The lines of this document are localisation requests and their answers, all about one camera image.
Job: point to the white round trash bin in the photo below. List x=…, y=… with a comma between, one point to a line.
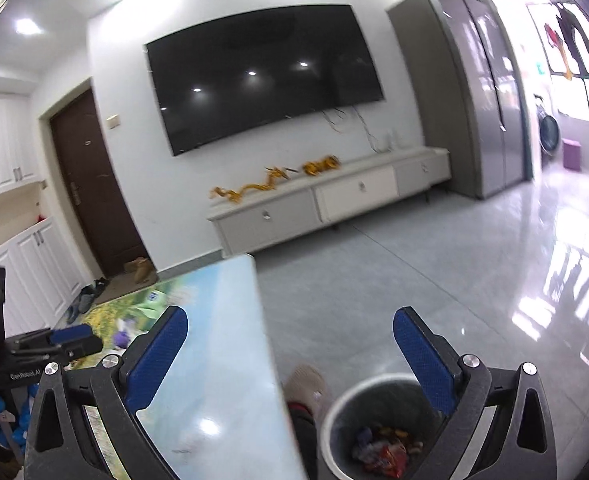
x=339, y=405

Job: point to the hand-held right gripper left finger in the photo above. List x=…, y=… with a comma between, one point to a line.
x=157, y=360

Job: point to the tan boots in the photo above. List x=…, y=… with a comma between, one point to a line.
x=140, y=270

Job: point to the grey tall refrigerator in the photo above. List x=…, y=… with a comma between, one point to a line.
x=454, y=90

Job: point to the pile of colourful wrappers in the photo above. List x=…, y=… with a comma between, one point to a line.
x=387, y=452

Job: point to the beige slipper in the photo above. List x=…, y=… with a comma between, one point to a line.
x=304, y=385

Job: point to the landscape print table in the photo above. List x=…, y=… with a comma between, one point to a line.
x=224, y=320

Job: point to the purple stool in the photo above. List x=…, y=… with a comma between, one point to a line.
x=571, y=155

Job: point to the golden tiger figurine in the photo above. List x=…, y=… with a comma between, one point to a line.
x=320, y=166

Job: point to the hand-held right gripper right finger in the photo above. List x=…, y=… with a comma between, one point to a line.
x=424, y=360

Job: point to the hanging red yellow garment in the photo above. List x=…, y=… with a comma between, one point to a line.
x=555, y=37

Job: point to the grey washing machine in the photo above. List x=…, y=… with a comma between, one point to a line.
x=548, y=130

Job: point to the long golden dragon figurine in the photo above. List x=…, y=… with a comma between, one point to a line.
x=237, y=194

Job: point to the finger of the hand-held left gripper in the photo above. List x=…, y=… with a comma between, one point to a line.
x=82, y=346
x=72, y=332

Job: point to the white grey television cabinet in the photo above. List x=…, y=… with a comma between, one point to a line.
x=274, y=215

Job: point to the small golden dragon figurine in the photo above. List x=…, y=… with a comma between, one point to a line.
x=274, y=176

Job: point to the blue white plastic bag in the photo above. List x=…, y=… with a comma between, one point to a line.
x=22, y=425

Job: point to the grey slippers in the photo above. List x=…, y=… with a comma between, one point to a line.
x=80, y=306

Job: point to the white wall cabinets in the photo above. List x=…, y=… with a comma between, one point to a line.
x=39, y=270

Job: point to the dark shoes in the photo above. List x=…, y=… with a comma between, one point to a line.
x=96, y=286

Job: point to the dark brown entrance door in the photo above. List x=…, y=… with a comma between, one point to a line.
x=92, y=180

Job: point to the small purple object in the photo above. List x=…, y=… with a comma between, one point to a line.
x=123, y=340

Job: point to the large black wall television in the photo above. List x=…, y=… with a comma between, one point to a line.
x=264, y=75

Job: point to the brown doormat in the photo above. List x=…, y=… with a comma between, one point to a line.
x=117, y=290

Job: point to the white blue packet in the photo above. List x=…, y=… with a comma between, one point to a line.
x=157, y=299

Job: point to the beige wall switch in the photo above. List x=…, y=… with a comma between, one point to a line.
x=113, y=121

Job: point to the hanging dark pants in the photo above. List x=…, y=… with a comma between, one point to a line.
x=577, y=35

